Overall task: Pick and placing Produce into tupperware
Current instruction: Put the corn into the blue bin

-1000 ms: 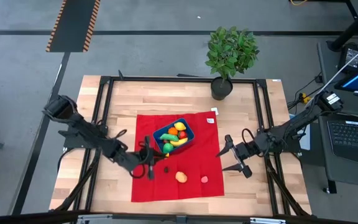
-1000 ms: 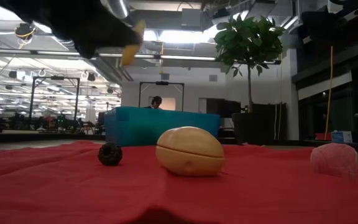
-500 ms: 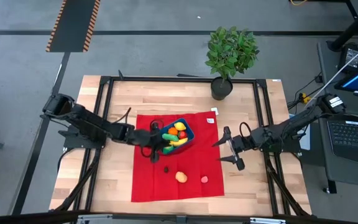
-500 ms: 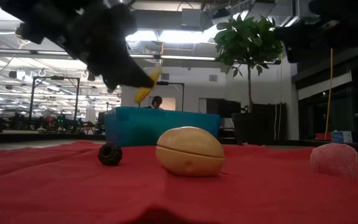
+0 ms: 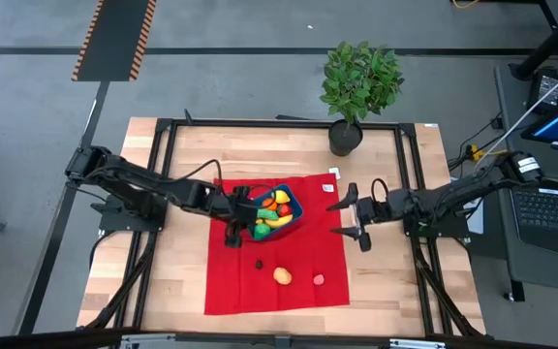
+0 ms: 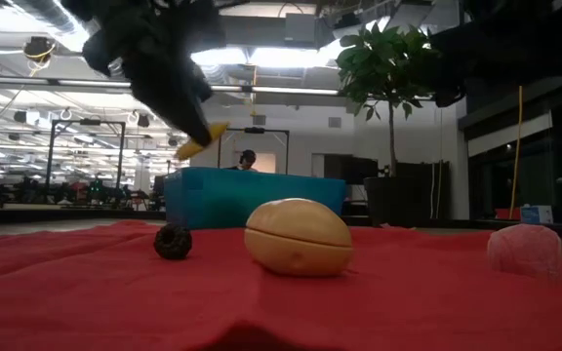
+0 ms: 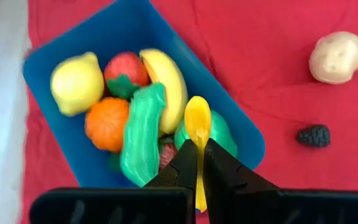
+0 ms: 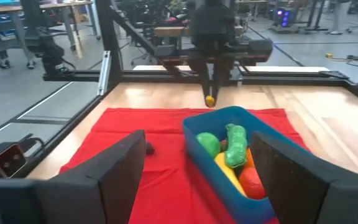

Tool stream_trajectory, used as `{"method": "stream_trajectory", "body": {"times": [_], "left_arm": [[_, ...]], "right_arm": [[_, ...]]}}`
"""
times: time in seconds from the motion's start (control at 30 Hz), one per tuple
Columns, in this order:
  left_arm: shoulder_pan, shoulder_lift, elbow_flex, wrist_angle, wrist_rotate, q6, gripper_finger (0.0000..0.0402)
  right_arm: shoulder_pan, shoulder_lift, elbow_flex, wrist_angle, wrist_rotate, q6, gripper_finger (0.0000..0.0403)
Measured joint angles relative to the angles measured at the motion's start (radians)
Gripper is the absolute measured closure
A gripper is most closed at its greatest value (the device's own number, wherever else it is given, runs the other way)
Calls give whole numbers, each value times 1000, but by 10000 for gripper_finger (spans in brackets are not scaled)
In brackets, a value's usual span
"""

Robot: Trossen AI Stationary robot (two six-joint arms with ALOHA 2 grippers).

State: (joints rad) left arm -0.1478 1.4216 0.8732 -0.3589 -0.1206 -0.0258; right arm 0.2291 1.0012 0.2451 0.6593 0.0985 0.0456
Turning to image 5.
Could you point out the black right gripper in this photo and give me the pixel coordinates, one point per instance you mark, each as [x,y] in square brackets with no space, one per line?
[373,211]

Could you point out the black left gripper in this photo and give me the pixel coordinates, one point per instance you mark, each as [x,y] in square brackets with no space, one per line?
[240,213]

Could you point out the yellow toy banana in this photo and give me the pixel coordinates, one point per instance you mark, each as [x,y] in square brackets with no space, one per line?
[281,223]

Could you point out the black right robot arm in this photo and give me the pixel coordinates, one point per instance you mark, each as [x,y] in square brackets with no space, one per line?
[453,196]

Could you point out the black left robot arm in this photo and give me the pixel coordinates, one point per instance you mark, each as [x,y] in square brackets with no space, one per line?
[129,179]

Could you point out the blue plastic tupperware container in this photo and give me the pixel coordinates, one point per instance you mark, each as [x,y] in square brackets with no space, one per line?
[294,224]

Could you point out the white printed cloth label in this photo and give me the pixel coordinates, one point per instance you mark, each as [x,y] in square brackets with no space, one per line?
[328,188]

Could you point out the white paper tag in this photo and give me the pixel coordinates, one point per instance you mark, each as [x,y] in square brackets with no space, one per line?
[334,173]

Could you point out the dark toy blackberry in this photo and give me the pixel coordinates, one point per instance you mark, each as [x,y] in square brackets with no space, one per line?
[258,264]

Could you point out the pink toy peach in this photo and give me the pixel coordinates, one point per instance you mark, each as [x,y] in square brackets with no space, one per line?
[318,279]

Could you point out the tan toy potato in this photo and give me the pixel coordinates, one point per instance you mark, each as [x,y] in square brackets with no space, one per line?
[282,276]

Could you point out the black plant pot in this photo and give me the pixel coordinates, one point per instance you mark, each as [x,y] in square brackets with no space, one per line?
[344,140]

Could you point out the red cloth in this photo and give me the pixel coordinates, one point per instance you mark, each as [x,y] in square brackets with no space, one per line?
[288,295]

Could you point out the green artificial plant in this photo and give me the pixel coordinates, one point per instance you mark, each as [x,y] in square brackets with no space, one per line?
[361,80]

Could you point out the grey desk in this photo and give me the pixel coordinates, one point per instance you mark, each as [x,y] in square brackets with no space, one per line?
[511,121]

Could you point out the black laptop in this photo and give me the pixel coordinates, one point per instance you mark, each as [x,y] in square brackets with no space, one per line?
[550,213]

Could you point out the black orange striped floor mat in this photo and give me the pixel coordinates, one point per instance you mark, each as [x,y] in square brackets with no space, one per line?
[114,39]

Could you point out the black crossbar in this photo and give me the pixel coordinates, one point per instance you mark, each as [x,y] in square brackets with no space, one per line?
[41,339]

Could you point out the black power adapter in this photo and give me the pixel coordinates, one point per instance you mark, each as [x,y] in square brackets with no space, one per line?
[545,87]

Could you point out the black stand legs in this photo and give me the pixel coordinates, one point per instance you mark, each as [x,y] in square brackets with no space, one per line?
[550,43]

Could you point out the black aluminium table frame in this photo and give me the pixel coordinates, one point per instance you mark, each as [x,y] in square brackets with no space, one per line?
[259,123]

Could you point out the silver metal bracket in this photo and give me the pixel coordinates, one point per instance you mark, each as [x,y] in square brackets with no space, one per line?
[148,340]
[417,344]

